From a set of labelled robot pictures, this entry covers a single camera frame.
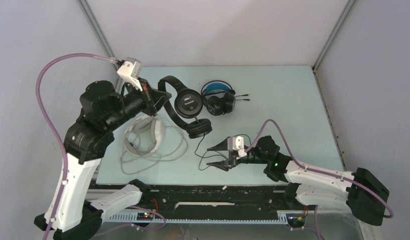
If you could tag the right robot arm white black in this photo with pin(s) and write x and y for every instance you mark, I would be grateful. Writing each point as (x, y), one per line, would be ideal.
(360, 192)

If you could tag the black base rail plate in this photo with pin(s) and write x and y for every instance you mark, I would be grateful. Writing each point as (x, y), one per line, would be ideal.
(219, 202)

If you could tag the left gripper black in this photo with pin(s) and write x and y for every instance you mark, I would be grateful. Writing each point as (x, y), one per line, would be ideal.
(153, 99)

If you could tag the large black blue headphones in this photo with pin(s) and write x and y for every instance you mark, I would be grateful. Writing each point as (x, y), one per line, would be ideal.
(219, 97)

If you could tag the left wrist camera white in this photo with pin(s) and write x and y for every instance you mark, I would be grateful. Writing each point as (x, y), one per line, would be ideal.
(129, 72)

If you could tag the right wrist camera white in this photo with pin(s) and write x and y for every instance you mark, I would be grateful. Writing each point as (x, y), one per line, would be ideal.
(236, 147)

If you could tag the white slotted cable duct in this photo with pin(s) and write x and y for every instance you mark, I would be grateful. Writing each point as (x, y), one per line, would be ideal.
(141, 217)

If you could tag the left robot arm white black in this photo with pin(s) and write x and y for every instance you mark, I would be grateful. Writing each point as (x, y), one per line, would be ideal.
(104, 110)

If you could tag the small black headphones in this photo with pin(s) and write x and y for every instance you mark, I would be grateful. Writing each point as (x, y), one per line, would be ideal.
(188, 104)

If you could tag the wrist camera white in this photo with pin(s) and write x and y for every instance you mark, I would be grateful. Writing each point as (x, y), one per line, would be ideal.
(129, 72)
(236, 147)

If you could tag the white gaming headphones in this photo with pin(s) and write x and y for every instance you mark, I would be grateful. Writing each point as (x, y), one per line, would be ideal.
(143, 140)

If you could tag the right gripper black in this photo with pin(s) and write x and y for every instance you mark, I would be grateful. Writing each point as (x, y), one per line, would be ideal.
(226, 165)

